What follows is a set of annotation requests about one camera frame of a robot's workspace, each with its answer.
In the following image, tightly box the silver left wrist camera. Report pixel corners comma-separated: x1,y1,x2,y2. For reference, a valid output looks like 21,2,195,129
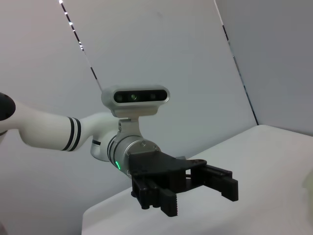
101,85,171,140

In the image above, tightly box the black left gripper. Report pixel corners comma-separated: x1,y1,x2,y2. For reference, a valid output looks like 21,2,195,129
127,150,240,218

